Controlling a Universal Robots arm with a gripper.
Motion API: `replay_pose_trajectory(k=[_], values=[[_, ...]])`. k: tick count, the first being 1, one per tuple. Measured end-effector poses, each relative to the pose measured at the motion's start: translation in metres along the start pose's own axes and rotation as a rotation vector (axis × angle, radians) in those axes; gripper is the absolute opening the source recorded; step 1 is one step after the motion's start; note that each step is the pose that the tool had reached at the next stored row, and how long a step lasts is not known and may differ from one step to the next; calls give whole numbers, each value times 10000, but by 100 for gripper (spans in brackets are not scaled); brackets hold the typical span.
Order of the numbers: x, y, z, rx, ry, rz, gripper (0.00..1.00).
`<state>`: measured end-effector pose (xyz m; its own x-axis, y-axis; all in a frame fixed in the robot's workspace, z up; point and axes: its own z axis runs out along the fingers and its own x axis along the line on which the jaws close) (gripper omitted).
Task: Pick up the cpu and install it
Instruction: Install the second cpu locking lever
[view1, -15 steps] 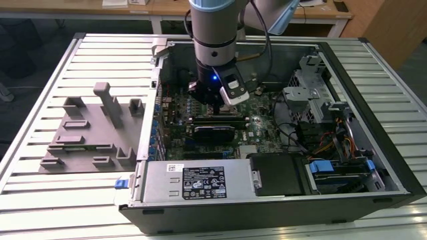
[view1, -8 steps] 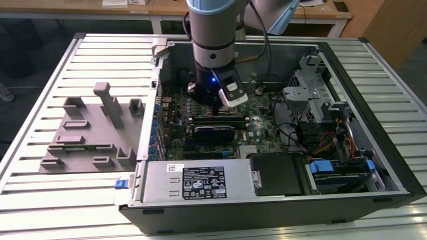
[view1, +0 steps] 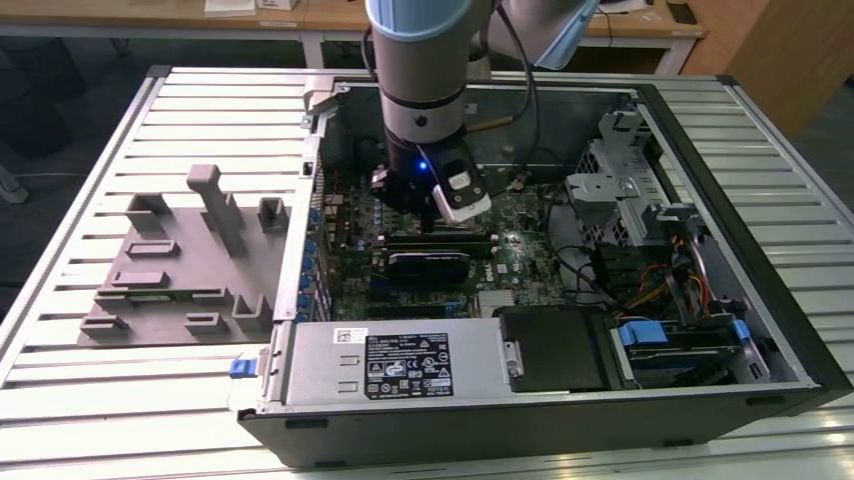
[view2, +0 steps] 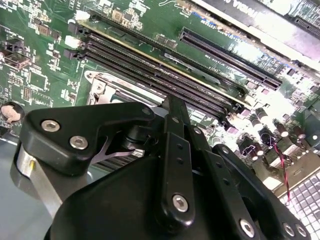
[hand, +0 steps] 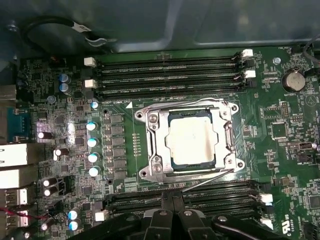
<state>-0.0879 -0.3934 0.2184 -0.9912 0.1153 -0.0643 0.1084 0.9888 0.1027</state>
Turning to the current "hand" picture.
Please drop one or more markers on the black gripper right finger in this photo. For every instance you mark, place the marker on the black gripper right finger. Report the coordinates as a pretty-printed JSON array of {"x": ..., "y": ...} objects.
[{"x": 190, "y": 225}]

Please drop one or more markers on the black PC case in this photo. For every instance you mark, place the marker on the black PC case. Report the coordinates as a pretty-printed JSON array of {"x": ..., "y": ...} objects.
[{"x": 150, "y": 22}]

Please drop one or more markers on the metal socket cover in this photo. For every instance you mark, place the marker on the metal socket cover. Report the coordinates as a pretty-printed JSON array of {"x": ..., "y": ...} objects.
[{"x": 162, "y": 140}]

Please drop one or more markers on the silver square CPU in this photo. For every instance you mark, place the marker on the silver square CPU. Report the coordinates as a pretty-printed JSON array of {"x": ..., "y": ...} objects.
[{"x": 192, "y": 142}]

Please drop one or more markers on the metal locking lever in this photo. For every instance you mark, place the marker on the metal locking lever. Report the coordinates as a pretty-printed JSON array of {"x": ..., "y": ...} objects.
[
  {"x": 175, "y": 103},
  {"x": 207, "y": 180}
]

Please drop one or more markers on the blue serial port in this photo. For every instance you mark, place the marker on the blue serial port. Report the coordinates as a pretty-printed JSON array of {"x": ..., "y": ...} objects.
[{"x": 17, "y": 125}]

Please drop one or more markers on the round coin battery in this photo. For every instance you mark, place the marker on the round coin battery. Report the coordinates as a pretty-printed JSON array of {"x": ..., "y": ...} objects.
[{"x": 293, "y": 80}]

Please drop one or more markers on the CPU socket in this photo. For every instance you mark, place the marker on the CPU socket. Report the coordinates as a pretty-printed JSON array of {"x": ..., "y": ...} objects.
[{"x": 139, "y": 115}]

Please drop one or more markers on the green motherboard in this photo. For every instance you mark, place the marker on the green motherboard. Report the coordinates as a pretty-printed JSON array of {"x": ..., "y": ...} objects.
[{"x": 262, "y": 120}]

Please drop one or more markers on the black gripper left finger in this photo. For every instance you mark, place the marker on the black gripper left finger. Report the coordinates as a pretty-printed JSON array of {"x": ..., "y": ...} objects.
[{"x": 160, "y": 225}]

